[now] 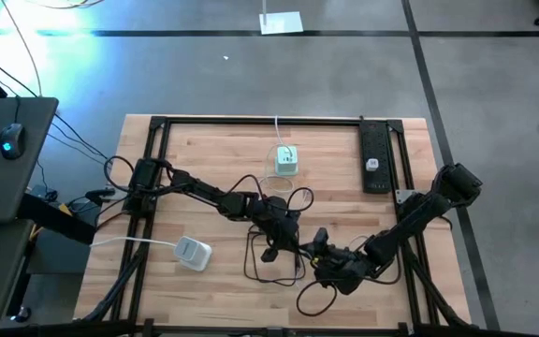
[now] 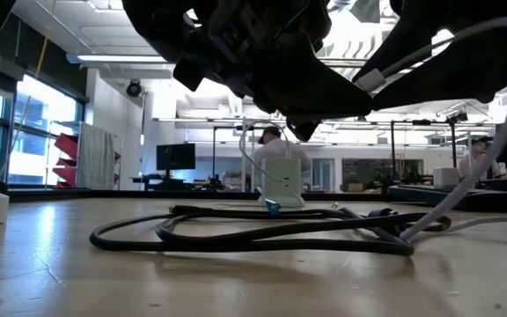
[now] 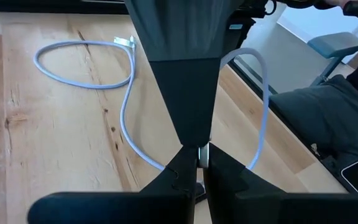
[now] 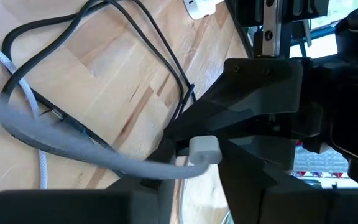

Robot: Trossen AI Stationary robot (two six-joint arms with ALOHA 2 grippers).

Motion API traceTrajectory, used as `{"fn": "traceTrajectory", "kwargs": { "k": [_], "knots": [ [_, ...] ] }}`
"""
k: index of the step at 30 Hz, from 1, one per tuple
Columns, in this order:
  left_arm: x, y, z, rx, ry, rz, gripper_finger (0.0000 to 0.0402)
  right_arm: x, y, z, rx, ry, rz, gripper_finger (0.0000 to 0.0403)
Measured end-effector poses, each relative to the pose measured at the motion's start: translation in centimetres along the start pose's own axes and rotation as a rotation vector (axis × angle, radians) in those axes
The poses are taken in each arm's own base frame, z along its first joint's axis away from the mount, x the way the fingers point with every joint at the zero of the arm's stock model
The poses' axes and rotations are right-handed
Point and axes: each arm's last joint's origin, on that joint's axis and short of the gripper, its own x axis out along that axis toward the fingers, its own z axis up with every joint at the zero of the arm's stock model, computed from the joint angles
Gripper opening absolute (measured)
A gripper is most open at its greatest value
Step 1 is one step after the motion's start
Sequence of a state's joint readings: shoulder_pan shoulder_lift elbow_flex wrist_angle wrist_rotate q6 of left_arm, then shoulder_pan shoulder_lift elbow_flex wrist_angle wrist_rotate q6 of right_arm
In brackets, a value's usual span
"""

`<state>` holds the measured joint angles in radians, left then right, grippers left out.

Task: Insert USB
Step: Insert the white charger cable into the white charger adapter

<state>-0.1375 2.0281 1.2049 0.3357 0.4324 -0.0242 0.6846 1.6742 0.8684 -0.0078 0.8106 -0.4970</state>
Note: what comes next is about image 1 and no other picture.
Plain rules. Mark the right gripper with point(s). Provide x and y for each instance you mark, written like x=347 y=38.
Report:
x=344 y=269

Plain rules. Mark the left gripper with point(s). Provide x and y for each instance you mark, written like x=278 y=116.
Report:
x=276 y=224

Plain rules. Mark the white tower power strip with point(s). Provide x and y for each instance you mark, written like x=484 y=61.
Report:
x=192 y=253

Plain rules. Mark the white wall charger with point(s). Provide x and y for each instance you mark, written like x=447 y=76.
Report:
x=372 y=165

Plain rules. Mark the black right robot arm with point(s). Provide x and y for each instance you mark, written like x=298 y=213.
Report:
x=414 y=220

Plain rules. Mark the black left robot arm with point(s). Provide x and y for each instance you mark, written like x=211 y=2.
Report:
x=204 y=192

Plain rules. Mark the white outlet cube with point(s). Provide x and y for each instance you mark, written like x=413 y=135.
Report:
x=286 y=166

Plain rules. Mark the black flat power strip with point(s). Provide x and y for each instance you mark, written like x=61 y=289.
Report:
x=377 y=140

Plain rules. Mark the dark side desk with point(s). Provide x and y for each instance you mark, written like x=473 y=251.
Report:
x=12 y=187

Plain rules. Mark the black computer mouse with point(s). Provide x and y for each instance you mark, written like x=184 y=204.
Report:
x=13 y=140

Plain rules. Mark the black table frame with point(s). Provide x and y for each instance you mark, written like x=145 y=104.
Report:
x=260 y=121

